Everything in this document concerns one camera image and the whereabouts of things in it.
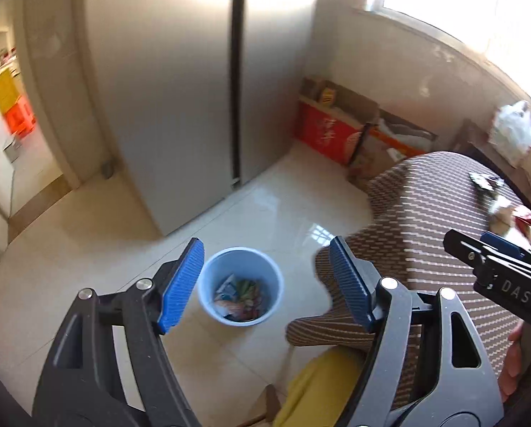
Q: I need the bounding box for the blue plastic trash bin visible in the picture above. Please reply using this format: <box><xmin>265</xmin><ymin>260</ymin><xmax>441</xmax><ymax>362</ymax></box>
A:
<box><xmin>198</xmin><ymin>247</ymin><xmax>285</xmax><ymax>328</ymax></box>

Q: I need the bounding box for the white plastic bag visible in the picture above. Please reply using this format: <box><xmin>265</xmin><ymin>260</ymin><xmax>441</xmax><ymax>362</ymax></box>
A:
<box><xmin>488</xmin><ymin>100</ymin><xmax>531</xmax><ymax>168</ymax></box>

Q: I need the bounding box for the yellow trouser leg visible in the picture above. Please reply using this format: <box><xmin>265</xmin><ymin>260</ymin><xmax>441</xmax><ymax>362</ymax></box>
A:
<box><xmin>272</xmin><ymin>346</ymin><xmax>366</xmax><ymax>427</ymax></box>

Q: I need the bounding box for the black foil snack wrapper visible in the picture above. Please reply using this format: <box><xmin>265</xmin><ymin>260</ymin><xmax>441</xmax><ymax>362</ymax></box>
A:
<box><xmin>469</xmin><ymin>172</ymin><xmax>505</xmax><ymax>194</ymax></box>

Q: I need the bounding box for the dark wooden side cabinet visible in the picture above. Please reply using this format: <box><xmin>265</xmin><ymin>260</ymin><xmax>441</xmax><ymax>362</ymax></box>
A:
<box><xmin>452</xmin><ymin>118</ymin><xmax>531</xmax><ymax>209</ymax></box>

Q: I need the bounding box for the red cardboard box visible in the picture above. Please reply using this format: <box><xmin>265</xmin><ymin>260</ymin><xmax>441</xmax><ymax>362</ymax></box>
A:
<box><xmin>295</xmin><ymin>98</ymin><xmax>365</xmax><ymax>166</ymax></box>

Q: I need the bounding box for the orange plastic stool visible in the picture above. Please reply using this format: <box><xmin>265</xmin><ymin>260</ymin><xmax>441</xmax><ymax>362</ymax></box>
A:
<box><xmin>5</xmin><ymin>95</ymin><xmax>36</xmax><ymax>139</ymax></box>

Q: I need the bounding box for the brown polka dot tablecloth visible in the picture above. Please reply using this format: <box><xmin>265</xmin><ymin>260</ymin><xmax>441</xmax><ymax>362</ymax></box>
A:
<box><xmin>285</xmin><ymin>150</ymin><xmax>531</xmax><ymax>410</ymax></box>

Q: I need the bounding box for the cardboard snack package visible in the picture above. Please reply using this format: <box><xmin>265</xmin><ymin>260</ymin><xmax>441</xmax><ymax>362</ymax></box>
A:
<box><xmin>488</xmin><ymin>195</ymin><xmax>531</xmax><ymax>249</ymax></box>

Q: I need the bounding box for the open brown cardboard box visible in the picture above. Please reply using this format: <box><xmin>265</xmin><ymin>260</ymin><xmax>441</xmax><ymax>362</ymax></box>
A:
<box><xmin>299</xmin><ymin>77</ymin><xmax>437</xmax><ymax>191</ymax></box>

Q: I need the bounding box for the silver double-door refrigerator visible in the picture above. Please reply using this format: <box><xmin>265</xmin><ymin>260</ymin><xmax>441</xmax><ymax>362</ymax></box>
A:
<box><xmin>76</xmin><ymin>0</ymin><xmax>317</xmax><ymax>235</ymax></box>

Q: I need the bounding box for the right hand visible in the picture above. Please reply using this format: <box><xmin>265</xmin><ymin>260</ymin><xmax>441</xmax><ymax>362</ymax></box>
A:
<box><xmin>498</xmin><ymin>320</ymin><xmax>524</xmax><ymax>402</ymax></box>

